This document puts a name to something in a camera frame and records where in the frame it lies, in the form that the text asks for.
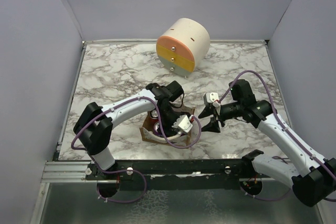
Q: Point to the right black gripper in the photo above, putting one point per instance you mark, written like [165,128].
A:
[213,125]

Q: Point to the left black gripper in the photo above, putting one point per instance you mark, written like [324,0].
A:
[172,132]

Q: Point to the red soda can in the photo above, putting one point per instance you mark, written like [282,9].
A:
[153,116]

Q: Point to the purple can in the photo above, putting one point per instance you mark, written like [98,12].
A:
[156,128]

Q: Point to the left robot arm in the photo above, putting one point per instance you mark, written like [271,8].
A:
[93,128]

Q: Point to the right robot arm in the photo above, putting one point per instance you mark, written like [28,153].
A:
[310,175]

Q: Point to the round three-drawer storage box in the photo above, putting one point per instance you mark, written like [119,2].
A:
[183,46]

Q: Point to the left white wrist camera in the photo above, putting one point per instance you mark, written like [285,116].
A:
[183,124]

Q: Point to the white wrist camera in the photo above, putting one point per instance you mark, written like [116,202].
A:
[211,99]
[183,124]

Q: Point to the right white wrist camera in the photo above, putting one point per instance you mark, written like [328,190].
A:
[211,99]

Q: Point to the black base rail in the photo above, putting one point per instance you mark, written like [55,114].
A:
[189,174]

